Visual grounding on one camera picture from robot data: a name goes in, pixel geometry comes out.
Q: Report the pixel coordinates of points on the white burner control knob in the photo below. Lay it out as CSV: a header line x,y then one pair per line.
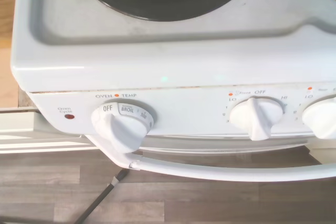
x,y
320,120
256,120

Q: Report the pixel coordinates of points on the white electric stove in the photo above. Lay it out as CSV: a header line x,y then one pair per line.
x,y
183,61

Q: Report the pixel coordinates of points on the white oven temperature knob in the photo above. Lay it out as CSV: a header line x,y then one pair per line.
x,y
120,129

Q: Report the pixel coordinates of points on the white base cabinet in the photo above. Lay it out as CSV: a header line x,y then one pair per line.
x,y
15,123

